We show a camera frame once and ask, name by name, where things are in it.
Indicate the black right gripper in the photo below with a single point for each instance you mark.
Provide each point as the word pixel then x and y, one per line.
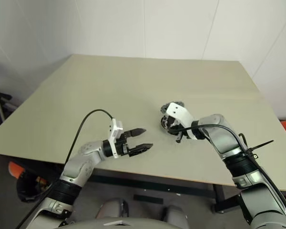
pixel 174 127

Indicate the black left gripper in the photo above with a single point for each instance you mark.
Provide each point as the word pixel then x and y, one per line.
pixel 122 149

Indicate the silver motor housing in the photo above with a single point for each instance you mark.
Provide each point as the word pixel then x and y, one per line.
pixel 164 124

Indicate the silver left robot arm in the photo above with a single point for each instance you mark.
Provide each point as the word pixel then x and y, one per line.
pixel 83 162

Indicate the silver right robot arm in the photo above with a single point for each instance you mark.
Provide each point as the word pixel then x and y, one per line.
pixel 219 136

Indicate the grey rounded shape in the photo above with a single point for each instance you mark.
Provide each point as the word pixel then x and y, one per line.
pixel 109 207
pixel 175 214

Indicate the grey robot torso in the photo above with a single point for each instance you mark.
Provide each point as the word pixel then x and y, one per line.
pixel 143 221

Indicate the black zip tie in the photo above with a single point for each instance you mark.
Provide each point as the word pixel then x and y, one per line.
pixel 262 145

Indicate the black equipment bundle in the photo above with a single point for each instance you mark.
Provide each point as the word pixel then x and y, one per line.
pixel 28 184

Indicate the orange cylinder object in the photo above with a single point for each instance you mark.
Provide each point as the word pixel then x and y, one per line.
pixel 15 170

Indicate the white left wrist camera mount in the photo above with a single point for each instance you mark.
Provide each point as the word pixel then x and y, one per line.
pixel 113 138

